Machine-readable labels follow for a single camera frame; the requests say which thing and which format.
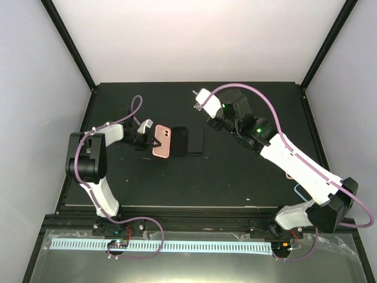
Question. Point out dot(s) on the white slotted cable duct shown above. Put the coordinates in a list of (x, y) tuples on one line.
[(259, 248)]

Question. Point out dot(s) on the black phone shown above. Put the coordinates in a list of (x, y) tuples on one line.
[(179, 141)]

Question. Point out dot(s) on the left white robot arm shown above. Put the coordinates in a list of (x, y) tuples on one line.
[(86, 161)]

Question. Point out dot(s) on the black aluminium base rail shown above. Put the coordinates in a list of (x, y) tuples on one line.
[(255, 221)]

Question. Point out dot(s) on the right black frame post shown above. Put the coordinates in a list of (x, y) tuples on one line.
[(329, 40)]

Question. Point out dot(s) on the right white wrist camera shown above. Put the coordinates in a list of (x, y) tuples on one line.
[(207, 102)]

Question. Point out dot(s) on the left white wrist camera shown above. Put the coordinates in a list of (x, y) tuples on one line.
[(145, 126)]

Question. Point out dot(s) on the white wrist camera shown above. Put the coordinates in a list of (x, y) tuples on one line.
[(145, 126), (207, 102)]

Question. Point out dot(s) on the right small circuit board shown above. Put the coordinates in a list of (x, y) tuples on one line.
[(282, 246)]

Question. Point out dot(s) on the black frame post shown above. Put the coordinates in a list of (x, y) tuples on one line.
[(329, 40), (69, 43)]

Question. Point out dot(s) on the left small circuit board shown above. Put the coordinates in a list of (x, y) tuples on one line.
[(118, 244)]

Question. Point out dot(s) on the small circuit board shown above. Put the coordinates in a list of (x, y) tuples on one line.
[(118, 244), (282, 246)]

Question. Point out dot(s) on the left black frame post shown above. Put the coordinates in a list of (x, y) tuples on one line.
[(69, 43)]

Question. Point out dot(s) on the blue cased phone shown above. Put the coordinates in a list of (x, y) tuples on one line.
[(299, 190)]

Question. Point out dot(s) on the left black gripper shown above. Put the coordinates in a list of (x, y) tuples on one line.
[(147, 142)]

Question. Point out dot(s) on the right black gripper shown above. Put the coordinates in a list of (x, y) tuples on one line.
[(210, 122)]

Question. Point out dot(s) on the middle pink cased phone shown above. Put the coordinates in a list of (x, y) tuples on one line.
[(289, 177)]

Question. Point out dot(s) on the pink phone case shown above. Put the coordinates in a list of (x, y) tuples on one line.
[(163, 134)]

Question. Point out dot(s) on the black phone case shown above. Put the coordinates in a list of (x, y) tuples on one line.
[(195, 141)]

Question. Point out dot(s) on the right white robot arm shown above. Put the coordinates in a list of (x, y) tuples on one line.
[(331, 196)]

